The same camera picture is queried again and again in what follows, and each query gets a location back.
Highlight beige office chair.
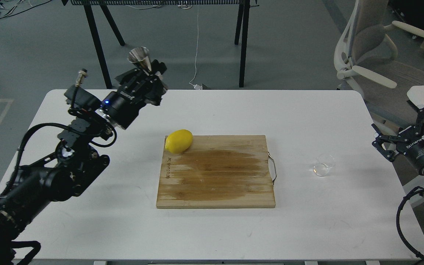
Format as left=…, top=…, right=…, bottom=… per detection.
left=334, top=0, right=424, bottom=127

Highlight steel double jigger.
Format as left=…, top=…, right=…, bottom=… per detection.
left=128, top=47, right=152, bottom=73

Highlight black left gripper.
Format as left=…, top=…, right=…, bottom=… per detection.
left=100, top=59, right=168, bottom=130

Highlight yellow lemon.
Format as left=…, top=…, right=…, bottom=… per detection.
left=164, top=129, right=193, bottom=154

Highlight white hanging cable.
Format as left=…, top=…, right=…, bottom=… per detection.
left=189, top=5, right=204, bottom=91

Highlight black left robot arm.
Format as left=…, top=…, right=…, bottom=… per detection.
left=0, top=57, right=167, bottom=265

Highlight clear glass measuring cup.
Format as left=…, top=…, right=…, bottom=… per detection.
left=313, top=153, right=336, bottom=177

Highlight black metal frame table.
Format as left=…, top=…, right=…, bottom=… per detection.
left=61, top=0, right=260, bottom=89

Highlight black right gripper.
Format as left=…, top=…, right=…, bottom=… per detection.
left=371, top=105, right=424, bottom=176

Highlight wooden cutting board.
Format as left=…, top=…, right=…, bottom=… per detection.
left=156, top=135, right=276, bottom=209

